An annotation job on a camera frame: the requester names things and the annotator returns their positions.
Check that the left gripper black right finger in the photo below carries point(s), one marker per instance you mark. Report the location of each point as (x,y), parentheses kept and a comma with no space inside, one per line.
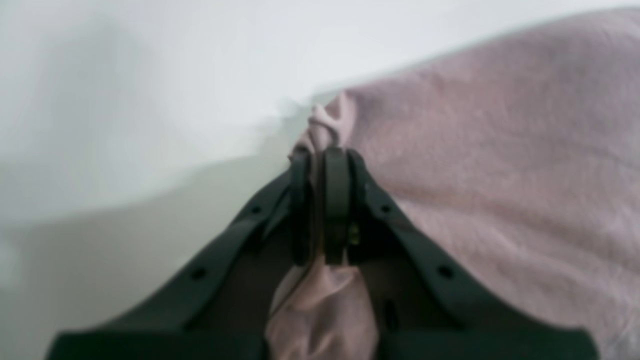
(465,321)

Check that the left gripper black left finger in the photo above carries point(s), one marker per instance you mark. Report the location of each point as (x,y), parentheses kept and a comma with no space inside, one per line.
(215,307)

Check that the mauve brown T-shirt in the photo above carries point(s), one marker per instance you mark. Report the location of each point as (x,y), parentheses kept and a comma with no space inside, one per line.
(520,157)

